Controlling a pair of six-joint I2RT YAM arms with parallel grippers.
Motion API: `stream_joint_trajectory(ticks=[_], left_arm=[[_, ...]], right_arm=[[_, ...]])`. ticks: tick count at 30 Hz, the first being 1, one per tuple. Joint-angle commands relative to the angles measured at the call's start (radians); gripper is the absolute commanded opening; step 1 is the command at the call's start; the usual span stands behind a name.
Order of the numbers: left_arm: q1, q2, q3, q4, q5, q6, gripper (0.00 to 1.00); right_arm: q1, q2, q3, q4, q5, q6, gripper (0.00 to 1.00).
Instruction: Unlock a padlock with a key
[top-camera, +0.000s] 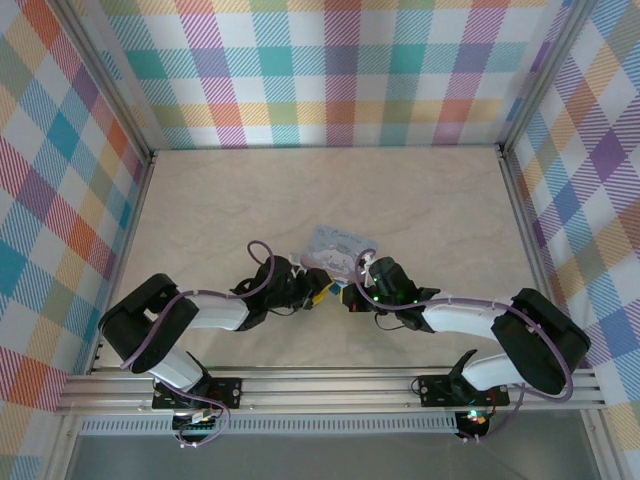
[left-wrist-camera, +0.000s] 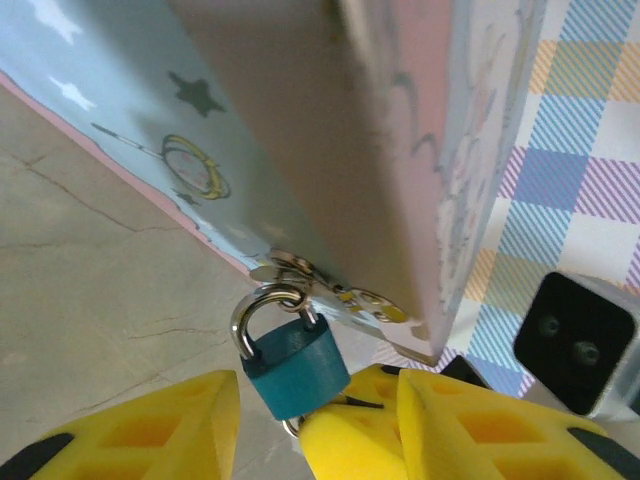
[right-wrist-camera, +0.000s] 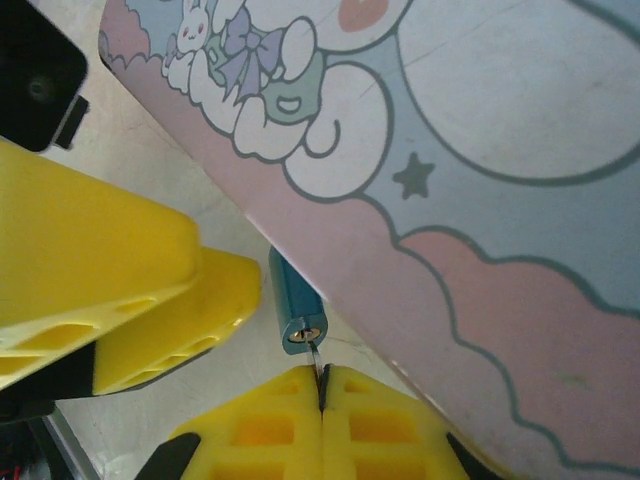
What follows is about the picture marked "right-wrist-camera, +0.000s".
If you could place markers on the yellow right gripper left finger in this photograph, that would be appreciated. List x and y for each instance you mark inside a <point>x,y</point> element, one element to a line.
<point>270,430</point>

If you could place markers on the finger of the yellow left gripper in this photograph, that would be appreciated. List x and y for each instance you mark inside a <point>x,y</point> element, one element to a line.
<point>90,250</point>
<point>200,320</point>

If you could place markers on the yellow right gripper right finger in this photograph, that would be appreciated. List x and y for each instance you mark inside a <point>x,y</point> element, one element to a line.
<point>380,435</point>

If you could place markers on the grey metal bar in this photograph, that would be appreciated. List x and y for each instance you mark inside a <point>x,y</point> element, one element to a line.
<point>70,445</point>

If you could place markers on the pastel cartoon bunny mat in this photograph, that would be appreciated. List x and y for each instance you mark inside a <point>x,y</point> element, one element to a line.
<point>500,175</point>

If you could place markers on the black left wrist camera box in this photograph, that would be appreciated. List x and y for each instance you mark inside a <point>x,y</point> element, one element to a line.
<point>35,65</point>

